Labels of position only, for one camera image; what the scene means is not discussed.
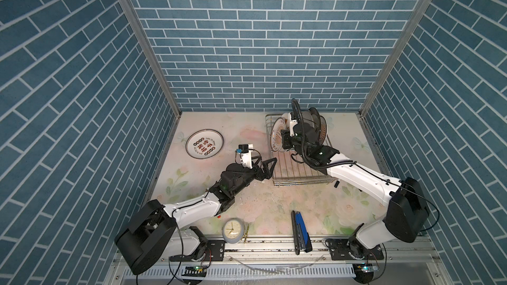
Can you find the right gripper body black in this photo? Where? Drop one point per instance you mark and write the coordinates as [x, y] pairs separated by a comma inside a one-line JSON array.
[[292, 142]]

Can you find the metal wire dish rack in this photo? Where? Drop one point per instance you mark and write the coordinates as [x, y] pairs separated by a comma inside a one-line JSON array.
[[288, 172]]

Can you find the white perforated cable duct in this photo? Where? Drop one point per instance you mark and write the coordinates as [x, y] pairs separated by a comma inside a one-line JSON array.
[[223, 272]]

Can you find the black plate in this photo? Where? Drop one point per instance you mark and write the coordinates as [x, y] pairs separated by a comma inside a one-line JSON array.
[[315, 119]]

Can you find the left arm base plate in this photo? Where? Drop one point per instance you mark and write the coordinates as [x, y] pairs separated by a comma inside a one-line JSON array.
[[212, 250]]

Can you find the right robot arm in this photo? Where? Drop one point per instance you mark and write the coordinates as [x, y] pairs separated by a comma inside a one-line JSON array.
[[407, 208]]

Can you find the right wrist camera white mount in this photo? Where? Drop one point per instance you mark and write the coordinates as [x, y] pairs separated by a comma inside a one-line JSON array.
[[290, 122]]

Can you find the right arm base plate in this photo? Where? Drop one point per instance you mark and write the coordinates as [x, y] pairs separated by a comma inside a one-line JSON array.
[[344, 249]]

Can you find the small grey clock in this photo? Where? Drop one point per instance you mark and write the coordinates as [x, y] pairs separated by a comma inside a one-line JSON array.
[[233, 230]]

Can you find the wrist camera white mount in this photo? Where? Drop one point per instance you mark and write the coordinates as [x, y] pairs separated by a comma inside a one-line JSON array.
[[245, 153], [290, 122]]

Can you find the brown patterned plate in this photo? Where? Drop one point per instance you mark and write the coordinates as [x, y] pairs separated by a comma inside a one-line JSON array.
[[323, 130]]

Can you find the watermelon pattern plate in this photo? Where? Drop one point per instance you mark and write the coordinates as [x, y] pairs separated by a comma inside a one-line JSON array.
[[276, 140]]

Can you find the aluminium front rail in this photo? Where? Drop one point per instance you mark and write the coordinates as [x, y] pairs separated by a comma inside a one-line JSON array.
[[280, 250]]

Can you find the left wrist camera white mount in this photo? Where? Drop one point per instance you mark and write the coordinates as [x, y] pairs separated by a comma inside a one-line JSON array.
[[245, 153]]

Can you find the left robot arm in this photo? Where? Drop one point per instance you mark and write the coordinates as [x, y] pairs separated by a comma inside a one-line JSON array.
[[156, 229]]

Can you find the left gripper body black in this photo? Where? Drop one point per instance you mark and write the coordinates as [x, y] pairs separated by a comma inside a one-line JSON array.
[[246, 176]]

